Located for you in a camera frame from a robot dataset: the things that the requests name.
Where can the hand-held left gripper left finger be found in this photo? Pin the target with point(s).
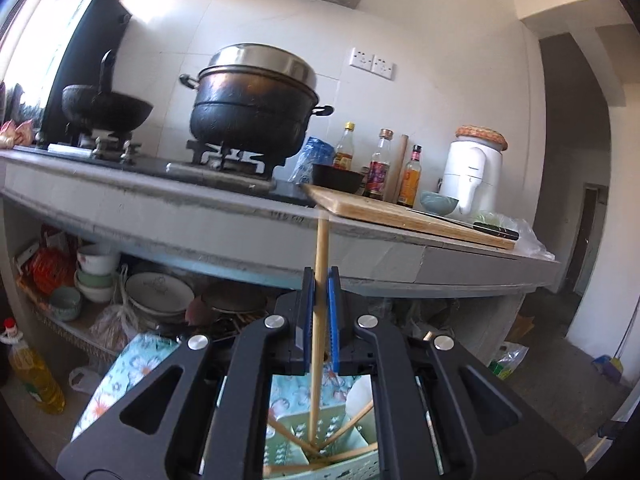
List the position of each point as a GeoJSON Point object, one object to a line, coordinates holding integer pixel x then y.
{"type": "Point", "coordinates": [309, 320]}

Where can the single bamboo chopstick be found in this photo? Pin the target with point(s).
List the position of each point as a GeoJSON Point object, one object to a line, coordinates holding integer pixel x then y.
{"type": "Point", "coordinates": [320, 260]}

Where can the white plastic bag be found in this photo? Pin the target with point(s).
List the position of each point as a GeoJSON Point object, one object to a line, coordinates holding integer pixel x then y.
{"type": "Point", "coordinates": [85, 380]}

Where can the pink cloth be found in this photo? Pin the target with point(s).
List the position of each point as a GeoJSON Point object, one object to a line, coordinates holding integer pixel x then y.
{"type": "Point", "coordinates": [17, 135]}

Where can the white wall socket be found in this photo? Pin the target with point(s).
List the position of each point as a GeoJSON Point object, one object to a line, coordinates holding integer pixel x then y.
{"type": "Point", "coordinates": [383, 67]}
{"type": "Point", "coordinates": [361, 58]}

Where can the clear plastic bag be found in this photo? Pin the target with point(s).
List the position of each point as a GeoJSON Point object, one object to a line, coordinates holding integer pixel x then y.
{"type": "Point", "coordinates": [115, 332]}

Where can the concrete kitchen counter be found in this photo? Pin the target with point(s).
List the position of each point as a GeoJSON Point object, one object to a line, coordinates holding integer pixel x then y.
{"type": "Point", "coordinates": [150, 205]}

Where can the wooden rolling pin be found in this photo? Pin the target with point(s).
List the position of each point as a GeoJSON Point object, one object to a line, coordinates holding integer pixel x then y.
{"type": "Point", "coordinates": [401, 160]}

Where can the dark window pane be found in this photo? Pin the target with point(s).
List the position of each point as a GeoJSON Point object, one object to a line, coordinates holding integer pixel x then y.
{"type": "Point", "coordinates": [85, 50]}

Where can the cardboard box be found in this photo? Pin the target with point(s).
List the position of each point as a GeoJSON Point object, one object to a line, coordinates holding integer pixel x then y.
{"type": "Point", "coordinates": [520, 327]}

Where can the pile of bamboo chopsticks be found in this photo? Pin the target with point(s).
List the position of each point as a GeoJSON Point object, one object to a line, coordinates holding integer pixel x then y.
{"type": "Point", "coordinates": [281, 426]}

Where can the floral quilted cloth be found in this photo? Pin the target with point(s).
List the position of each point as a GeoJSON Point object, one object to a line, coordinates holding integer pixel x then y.
{"type": "Point", "coordinates": [130, 370]}

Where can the dark sauce bottle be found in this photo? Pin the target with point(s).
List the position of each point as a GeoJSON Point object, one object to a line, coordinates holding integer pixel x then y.
{"type": "Point", "coordinates": [379, 170]}

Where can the dark metal pan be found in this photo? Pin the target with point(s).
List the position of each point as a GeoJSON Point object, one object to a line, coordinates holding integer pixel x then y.
{"type": "Point", "coordinates": [232, 300]}

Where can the white floral bowl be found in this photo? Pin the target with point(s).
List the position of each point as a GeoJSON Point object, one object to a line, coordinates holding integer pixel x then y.
{"type": "Point", "coordinates": [97, 259]}

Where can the plastic bag with greens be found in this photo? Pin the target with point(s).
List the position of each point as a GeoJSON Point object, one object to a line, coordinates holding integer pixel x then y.
{"type": "Point", "coordinates": [530, 240]}

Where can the wooden cutting board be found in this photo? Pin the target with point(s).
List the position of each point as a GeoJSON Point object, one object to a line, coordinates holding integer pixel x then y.
{"type": "Point", "coordinates": [380, 212]}

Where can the cooking oil bottle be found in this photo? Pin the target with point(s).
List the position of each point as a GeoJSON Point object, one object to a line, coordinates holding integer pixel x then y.
{"type": "Point", "coordinates": [35, 380]}

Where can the celadon small bowl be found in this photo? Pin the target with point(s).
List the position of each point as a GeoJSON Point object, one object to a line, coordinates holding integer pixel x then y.
{"type": "Point", "coordinates": [439, 204]}

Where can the pale green bowl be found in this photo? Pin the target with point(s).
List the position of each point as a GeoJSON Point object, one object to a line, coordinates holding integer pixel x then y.
{"type": "Point", "coordinates": [94, 279]}

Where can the blue plastic bag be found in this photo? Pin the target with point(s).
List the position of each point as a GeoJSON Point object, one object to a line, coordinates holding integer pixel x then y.
{"type": "Point", "coordinates": [315, 152]}

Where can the red snack bags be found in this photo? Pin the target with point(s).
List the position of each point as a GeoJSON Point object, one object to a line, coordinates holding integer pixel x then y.
{"type": "Point", "coordinates": [47, 265]}

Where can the dark wooden door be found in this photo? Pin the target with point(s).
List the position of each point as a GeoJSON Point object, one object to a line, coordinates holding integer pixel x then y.
{"type": "Point", "coordinates": [585, 240]}

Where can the white plate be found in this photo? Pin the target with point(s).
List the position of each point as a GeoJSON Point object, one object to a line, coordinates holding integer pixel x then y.
{"type": "Point", "coordinates": [159, 292]}

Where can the green plastic bag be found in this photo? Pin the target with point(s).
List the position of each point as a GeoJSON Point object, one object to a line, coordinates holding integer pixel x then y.
{"type": "Point", "coordinates": [507, 360]}

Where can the black cooking pot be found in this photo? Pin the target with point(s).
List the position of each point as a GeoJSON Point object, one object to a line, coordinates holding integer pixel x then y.
{"type": "Point", "coordinates": [250, 120]}

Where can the black wok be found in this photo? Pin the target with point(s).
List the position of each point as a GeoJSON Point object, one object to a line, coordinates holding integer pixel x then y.
{"type": "Point", "coordinates": [105, 107]}

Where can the orange sauce bottle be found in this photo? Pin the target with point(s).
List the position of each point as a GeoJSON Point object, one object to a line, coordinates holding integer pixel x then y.
{"type": "Point", "coordinates": [410, 180]}

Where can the gas stove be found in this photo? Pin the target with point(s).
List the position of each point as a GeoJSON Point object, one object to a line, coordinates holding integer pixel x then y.
{"type": "Point", "coordinates": [150, 164]}

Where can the black bowl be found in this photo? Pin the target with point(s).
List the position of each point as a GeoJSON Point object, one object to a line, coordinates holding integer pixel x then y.
{"type": "Point", "coordinates": [337, 177]}

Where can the bright window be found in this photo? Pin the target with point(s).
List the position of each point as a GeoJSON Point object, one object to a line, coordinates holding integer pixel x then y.
{"type": "Point", "coordinates": [45, 35]}

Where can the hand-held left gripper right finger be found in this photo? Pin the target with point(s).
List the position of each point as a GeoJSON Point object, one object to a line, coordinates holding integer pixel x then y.
{"type": "Point", "coordinates": [334, 320]}

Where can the woven round mat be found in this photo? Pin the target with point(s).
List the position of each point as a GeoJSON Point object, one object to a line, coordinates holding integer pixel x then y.
{"type": "Point", "coordinates": [482, 135]}

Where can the green plastic utensil holder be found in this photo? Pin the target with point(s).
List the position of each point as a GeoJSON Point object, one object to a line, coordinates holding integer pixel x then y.
{"type": "Point", "coordinates": [350, 470]}

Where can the blue dustpan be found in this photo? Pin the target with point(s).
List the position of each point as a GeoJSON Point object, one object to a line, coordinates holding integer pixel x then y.
{"type": "Point", "coordinates": [607, 367]}

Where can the yellow cap sauce bottle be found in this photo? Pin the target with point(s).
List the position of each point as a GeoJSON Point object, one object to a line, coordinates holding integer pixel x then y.
{"type": "Point", "coordinates": [345, 155]}

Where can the metal shelf rack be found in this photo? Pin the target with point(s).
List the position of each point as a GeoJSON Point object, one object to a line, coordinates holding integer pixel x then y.
{"type": "Point", "coordinates": [75, 335]}

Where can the small teal bowl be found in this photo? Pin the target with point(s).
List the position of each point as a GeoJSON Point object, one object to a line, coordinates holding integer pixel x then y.
{"type": "Point", "coordinates": [65, 305]}

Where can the white kitchen appliance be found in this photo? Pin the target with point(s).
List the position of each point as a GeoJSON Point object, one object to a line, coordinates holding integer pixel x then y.
{"type": "Point", "coordinates": [475, 170]}

